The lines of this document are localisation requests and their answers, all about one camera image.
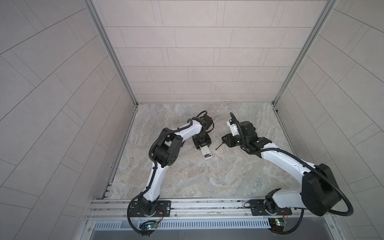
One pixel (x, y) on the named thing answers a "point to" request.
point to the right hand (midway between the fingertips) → (222, 138)
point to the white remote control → (206, 152)
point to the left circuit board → (150, 226)
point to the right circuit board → (277, 224)
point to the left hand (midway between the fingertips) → (211, 145)
